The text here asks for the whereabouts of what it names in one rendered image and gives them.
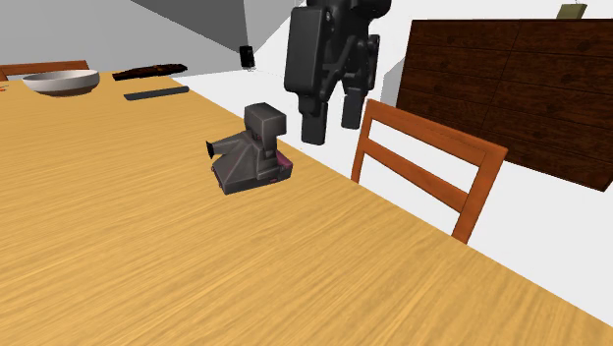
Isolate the grey instant camera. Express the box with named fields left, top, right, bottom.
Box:
left=205, top=101, right=295, bottom=197

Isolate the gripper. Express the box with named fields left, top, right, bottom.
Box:
left=283, top=0, right=392, bottom=146

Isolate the light wooden table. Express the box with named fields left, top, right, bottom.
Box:
left=0, top=70, right=613, bottom=346

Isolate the white bowl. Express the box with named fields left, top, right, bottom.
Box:
left=22, top=69, right=101, bottom=97

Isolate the flat dark grey bar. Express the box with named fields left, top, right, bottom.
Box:
left=123, top=86, right=191, bottom=102

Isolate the brown wooden chair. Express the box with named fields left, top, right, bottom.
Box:
left=0, top=59, right=90, bottom=83
left=350, top=98, right=509, bottom=245

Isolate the dark wooden chest of drawers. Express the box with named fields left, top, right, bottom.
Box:
left=395, top=18, right=613, bottom=193

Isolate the olive green box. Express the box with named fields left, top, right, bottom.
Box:
left=555, top=3, right=588, bottom=21

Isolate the black and brown remote control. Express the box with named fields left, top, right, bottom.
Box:
left=111, top=63, right=189, bottom=82

